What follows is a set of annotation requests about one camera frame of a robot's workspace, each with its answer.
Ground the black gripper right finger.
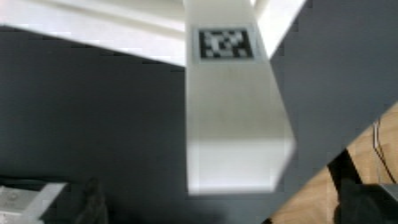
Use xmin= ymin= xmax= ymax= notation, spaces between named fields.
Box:
xmin=326 ymin=151 xmax=398 ymax=224

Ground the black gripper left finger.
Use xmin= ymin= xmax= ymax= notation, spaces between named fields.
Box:
xmin=0 ymin=176 xmax=110 ymax=224

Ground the white desk leg with tag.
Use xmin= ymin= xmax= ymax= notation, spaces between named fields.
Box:
xmin=182 ymin=0 xmax=294 ymax=196

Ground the white desk top tray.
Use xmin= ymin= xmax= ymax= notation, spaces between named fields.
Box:
xmin=0 ymin=0 xmax=309 ymax=66

